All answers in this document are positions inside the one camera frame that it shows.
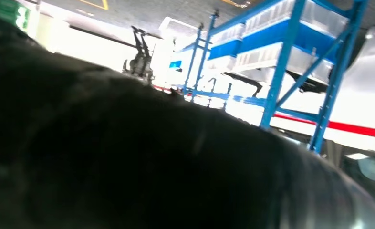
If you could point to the black curved car part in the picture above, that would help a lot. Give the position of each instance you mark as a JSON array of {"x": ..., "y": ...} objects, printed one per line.
[
  {"x": 244, "y": 79},
  {"x": 310, "y": 87}
]

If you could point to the blue metal shelf rack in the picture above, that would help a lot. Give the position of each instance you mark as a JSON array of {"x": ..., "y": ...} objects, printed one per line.
[{"x": 284, "y": 63}]

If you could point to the black machine on stand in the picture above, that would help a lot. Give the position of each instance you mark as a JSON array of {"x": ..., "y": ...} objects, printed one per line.
[{"x": 141, "y": 63}]

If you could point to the translucent white plastic bin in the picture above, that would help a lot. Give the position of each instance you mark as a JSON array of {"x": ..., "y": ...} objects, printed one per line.
[
  {"x": 323, "y": 17},
  {"x": 320, "y": 68},
  {"x": 269, "y": 15},
  {"x": 227, "y": 34},
  {"x": 257, "y": 58}
]

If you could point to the green sign board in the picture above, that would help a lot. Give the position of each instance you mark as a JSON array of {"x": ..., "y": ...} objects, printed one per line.
[{"x": 10, "y": 12}]

